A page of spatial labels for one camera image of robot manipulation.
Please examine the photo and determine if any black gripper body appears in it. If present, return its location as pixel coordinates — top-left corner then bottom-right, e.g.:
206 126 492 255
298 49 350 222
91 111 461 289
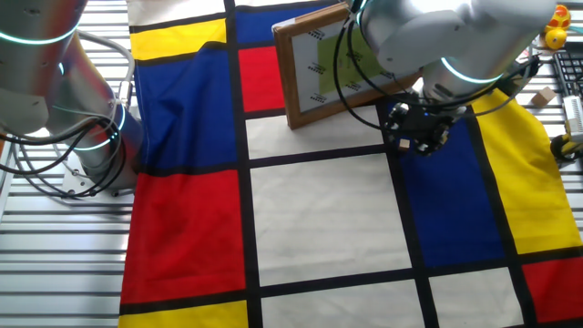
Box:
400 103 455 138

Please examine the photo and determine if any silver ribbed camera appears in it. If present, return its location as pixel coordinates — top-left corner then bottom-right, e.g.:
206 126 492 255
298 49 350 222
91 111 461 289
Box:
562 95 583 143

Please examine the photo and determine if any orange yellow duck toy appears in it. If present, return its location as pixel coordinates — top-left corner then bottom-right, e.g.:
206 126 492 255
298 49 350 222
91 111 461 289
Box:
545 4 572 33

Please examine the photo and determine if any black base cable bundle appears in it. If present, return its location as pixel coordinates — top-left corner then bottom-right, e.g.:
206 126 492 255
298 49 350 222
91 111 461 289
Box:
0 116 129 200

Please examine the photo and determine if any yellow black clamp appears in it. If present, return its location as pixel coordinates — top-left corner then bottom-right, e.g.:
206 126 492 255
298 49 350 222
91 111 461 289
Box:
549 134 583 161

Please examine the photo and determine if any colour block patterned cloth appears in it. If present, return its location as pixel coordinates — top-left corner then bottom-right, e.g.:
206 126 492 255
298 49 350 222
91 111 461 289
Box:
118 0 583 328

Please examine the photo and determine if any wooden block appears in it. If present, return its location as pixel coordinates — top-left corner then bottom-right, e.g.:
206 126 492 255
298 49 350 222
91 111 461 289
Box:
530 86 557 108

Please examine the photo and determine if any thick grey cable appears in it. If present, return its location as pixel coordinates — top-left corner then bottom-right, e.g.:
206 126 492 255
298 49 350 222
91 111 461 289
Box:
75 29 137 109

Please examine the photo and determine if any wooden picture frame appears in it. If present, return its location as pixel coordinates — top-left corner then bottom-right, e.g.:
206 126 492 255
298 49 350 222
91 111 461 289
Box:
271 2 423 131

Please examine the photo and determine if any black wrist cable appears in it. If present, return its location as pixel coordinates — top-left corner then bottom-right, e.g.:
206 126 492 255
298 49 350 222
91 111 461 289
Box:
332 13 543 133

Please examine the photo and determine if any black keyboard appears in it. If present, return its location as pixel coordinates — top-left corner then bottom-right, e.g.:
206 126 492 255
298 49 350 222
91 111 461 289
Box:
551 49 583 97

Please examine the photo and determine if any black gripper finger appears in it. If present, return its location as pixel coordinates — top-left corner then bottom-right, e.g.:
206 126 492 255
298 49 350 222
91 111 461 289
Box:
385 103 411 141
409 131 450 158

